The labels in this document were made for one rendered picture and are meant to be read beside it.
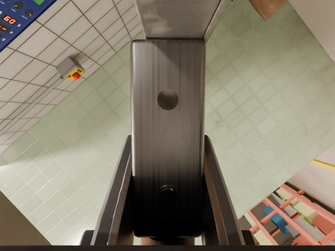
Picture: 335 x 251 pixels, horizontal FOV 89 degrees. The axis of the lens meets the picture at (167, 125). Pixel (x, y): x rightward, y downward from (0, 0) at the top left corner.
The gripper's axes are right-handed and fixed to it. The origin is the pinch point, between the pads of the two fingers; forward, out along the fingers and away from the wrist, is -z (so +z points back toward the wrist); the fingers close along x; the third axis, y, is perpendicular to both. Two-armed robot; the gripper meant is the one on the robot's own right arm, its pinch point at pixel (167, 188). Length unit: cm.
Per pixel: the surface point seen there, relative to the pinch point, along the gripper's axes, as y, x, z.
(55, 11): 1, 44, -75
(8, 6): -3, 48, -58
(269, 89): 54, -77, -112
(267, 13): 2, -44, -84
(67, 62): 25, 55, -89
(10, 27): 4, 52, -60
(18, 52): 14, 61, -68
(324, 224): 318, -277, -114
